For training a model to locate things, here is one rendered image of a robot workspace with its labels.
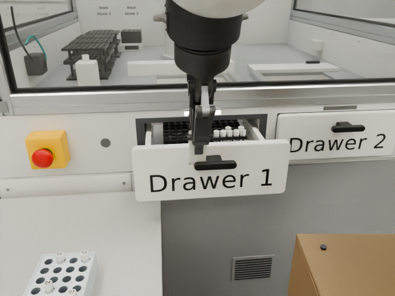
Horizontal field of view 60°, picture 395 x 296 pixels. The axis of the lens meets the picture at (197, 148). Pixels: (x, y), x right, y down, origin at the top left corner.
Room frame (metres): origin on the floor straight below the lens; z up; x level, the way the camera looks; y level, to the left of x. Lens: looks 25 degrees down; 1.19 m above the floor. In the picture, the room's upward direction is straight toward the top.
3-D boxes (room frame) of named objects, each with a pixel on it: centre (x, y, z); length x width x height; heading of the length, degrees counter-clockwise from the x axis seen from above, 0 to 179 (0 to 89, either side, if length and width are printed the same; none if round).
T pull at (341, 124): (0.70, -0.33, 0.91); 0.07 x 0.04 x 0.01; 96
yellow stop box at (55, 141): (0.65, 0.31, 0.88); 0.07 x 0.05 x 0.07; 96
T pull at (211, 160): (0.54, -0.03, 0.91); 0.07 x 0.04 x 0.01; 96
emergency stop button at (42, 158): (0.61, 0.31, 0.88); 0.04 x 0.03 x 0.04; 96
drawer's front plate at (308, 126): (0.73, -0.33, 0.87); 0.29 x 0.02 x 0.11; 96
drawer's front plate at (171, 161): (0.56, -0.03, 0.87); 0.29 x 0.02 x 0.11; 96
